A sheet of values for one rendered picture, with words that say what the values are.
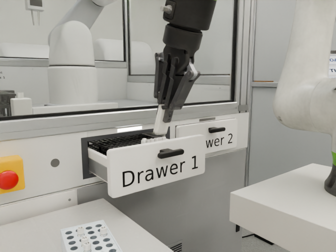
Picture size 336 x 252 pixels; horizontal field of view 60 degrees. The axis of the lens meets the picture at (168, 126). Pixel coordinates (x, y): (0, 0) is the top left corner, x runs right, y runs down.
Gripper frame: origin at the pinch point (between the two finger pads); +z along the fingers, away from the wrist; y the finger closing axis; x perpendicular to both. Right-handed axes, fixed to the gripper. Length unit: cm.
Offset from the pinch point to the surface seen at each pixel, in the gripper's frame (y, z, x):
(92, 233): 8.9, 18.6, -18.1
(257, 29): -111, -11, 170
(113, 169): -0.3, 11.6, -10.2
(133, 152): -1.4, 8.8, -5.1
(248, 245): -17, 111, 110
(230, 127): -14.6, 14.9, 45.2
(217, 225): -3, 52, 42
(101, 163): -8.3, 15.5, -9.1
